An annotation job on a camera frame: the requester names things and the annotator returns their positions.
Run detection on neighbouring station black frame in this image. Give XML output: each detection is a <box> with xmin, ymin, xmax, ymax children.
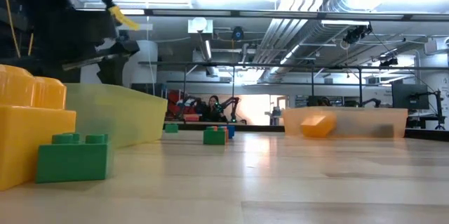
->
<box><xmin>138</xmin><ymin>60</ymin><xmax>449</xmax><ymax>126</ymax></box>

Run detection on yellow cable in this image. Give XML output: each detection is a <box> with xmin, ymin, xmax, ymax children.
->
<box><xmin>4</xmin><ymin>0</ymin><xmax>35</xmax><ymax>58</ymax></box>

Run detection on white cylindrical column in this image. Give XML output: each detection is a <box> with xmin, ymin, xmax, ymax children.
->
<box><xmin>138</xmin><ymin>39</ymin><xmax>159</xmax><ymax>85</ymax></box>

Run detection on black hanging camera cluster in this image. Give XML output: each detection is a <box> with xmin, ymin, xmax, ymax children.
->
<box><xmin>342</xmin><ymin>23</ymin><xmax>373</xmax><ymax>45</ymax></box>
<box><xmin>378</xmin><ymin>56</ymin><xmax>399</xmax><ymax>67</ymax></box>

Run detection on large yellow building block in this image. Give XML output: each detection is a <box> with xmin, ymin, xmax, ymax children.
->
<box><xmin>300</xmin><ymin>114</ymin><xmax>338</xmax><ymax>138</ymax></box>
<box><xmin>0</xmin><ymin>64</ymin><xmax>77</xmax><ymax>192</ymax></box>

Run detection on large blue building block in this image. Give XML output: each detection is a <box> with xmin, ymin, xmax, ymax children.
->
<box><xmin>371</xmin><ymin>123</ymin><xmax>396</xmax><ymax>138</ymax></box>

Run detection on yellow translucent plastic bin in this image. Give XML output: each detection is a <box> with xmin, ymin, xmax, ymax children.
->
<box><xmin>64</xmin><ymin>82</ymin><xmax>169</xmax><ymax>150</ymax></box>

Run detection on red storage bins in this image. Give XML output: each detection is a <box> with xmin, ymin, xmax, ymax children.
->
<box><xmin>167</xmin><ymin>89</ymin><xmax>187</xmax><ymax>119</ymax></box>

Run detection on white globe lamp box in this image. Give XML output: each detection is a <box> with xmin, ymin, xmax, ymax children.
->
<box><xmin>187</xmin><ymin>16</ymin><xmax>214</xmax><ymax>34</ymax></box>

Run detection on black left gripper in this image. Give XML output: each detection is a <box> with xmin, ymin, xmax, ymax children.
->
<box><xmin>0</xmin><ymin>0</ymin><xmax>141</xmax><ymax>86</ymax></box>

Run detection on black round ceiling camera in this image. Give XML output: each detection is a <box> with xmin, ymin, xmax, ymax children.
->
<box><xmin>231</xmin><ymin>25</ymin><xmax>245</xmax><ymax>41</ymax></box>

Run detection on yellow cable tag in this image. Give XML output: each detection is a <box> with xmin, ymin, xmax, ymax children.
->
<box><xmin>107</xmin><ymin>5</ymin><xmax>141</xmax><ymax>31</ymax></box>

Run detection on black computer monitor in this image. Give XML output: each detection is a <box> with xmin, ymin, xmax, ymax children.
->
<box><xmin>391</xmin><ymin>83</ymin><xmax>431</xmax><ymax>110</ymax></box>

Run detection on orange translucent plastic bin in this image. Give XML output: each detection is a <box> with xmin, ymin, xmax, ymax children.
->
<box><xmin>281</xmin><ymin>106</ymin><xmax>409</xmax><ymax>139</ymax></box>

